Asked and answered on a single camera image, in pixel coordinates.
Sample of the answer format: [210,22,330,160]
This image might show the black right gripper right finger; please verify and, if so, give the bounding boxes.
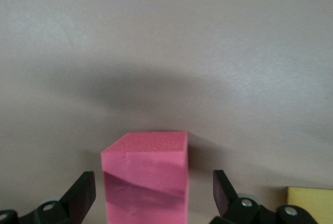
[210,169,319,224]

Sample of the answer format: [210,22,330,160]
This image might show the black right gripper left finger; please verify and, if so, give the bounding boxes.
[0,171,97,224]

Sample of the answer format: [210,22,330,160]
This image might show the red foam cube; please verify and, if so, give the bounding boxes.
[100,130,189,224]

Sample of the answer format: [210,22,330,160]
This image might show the yellow foam cube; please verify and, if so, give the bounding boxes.
[287,186,333,224]

